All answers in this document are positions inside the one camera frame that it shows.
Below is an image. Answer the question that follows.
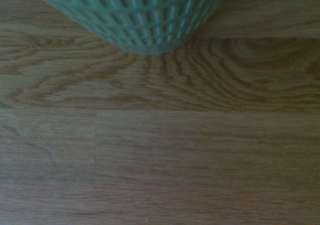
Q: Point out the green ribbed utensil holder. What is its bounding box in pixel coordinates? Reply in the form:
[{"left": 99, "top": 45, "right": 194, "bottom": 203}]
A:
[{"left": 21, "top": 0, "right": 233, "bottom": 55}]

